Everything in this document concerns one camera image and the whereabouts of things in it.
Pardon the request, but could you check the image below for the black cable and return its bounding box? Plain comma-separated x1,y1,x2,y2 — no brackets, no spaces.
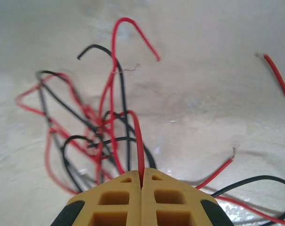
212,175,285,222
76,44,131,171
36,70,157,191

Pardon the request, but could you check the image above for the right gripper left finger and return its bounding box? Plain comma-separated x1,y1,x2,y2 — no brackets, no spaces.
50,169,142,226

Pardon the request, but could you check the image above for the red cable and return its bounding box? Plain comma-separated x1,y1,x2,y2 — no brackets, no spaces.
15,73,124,194
195,145,235,190
215,53,285,226
98,17,161,175
95,110,145,174

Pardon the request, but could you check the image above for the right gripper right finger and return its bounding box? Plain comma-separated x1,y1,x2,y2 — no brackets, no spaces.
141,167,235,226

